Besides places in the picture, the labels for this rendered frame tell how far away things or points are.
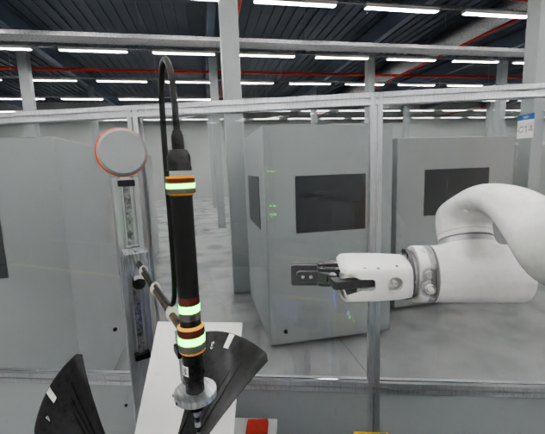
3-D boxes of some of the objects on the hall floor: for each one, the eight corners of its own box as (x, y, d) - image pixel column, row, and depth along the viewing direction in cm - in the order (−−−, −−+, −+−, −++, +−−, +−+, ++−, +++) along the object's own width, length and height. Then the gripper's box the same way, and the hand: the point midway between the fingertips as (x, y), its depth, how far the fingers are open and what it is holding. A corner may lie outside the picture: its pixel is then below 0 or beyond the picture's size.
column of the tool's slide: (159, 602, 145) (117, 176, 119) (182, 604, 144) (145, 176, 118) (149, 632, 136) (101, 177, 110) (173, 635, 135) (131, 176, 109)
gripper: (400, 238, 58) (292, 239, 60) (433, 263, 43) (287, 263, 45) (399, 281, 59) (293, 281, 61) (431, 319, 44) (289, 318, 46)
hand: (304, 273), depth 53 cm, fingers closed
